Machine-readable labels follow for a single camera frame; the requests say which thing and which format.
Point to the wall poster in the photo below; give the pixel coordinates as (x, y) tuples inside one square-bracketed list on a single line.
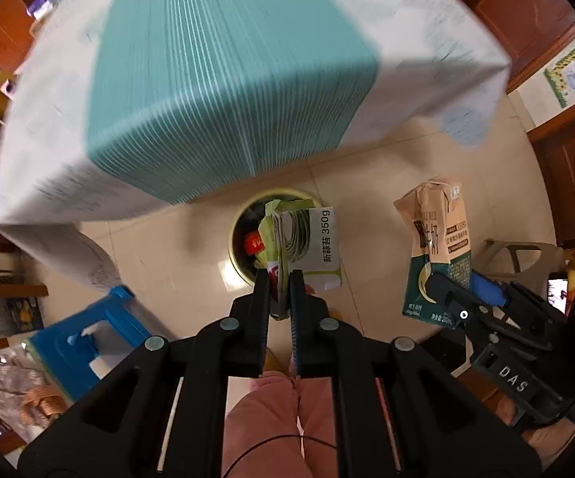
[(571, 72)]

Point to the blue plastic stool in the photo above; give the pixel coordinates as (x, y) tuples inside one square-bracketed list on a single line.
[(78, 343)]

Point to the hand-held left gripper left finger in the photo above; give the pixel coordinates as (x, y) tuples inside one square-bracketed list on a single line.
[(262, 318)]

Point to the beige green milk carton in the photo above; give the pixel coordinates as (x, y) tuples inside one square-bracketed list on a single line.
[(436, 239)]

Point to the dark wooden side table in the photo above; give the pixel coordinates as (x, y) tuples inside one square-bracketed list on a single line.
[(3, 289)]

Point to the green white vegetable packet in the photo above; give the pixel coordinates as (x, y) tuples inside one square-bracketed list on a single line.
[(312, 249)]

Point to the dark blue picture box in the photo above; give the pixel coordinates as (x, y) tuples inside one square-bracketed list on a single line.
[(24, 314)]

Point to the dark round bin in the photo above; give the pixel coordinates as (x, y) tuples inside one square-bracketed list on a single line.
[(240, 259)]

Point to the person's right forearm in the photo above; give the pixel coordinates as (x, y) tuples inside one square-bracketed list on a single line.
[(551, 440)]

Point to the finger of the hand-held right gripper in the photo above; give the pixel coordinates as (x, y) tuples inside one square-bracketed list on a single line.
[(489, 289), (449, 294)]

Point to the grey floral cloth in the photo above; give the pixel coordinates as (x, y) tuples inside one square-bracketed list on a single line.
[(3, 393)]

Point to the person's leg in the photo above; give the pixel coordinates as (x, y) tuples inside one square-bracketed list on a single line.
[(262, 423), (319, 428)]

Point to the person's right leg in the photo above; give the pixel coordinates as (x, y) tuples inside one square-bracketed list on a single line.
[(319, 428)]

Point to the table with teal tablecloth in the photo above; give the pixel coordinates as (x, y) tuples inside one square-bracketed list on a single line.
[(217, 74)]

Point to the person's left leg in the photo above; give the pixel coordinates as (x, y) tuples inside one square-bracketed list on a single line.
[(262, 423)]

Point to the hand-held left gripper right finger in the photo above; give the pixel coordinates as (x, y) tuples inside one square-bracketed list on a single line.
[(296, 318)]

